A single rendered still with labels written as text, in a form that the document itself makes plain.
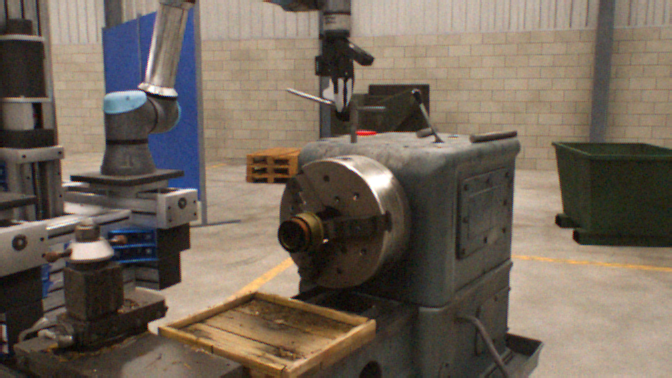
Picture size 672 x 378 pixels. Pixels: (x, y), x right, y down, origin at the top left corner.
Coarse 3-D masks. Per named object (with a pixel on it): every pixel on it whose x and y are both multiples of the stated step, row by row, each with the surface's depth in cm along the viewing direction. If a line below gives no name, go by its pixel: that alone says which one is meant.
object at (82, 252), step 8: (72, 240) 101; (104, 240) 102; (72, 248) 99; (80, 248) 99; (88, 248) 99; (96, 248) 100; (104, 248) 101; (112, 248) 104; (72, 256) 99; (80, 256) 99; (88, 256) 99; (96, 256) 99; (104, 256) 100; (112, 256) 102
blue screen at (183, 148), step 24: (120, 24) 837; (144, 24) 743; (192, 24) 606; (120, 48) 849; (144, 48) 752; (192, 48) 612; (120, 72) 860; (144, 72) 761; (192, 72) 618; (192, 96) 624; (192, 120) 630; (168, 144) 705; (192, 144) 636; (168, 168) 712; (192, 168) 643
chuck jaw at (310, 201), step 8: (296, 176) 144; (304, 176) 146; (288, 184) 145; (296, 184) 144; (304, 184) 144; (296, 192) 144; (304, 192) 143; (312, 192) 145; (296, 200) 142; (304, 200) 141; (312, 200) 143; (320, 200) 145; (296, 208) 139; (304, 208) 139; (312, 208) 141; (320, 208) 143; (328, 208) 146
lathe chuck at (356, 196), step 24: (312, 168) 145; (336, 168) 141; (360, 168) 140; (288, 192) 151; (336, 192) 142; (360, 192) 138; (384, 192) 139; (288, 216) 152; (360, 240) 140; (384, 240) 136; (336, 264) 145; (360, 264) 141; (336, 288) 146
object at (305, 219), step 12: (300, 216) 135; (312, 216) 136; (288, 228) 137; (300, 228) 131; (312, 228) 133; (288, 240) 137; (300, 240) 132; (312, 240) 133; (288, 252) 134; (300, 252) 136
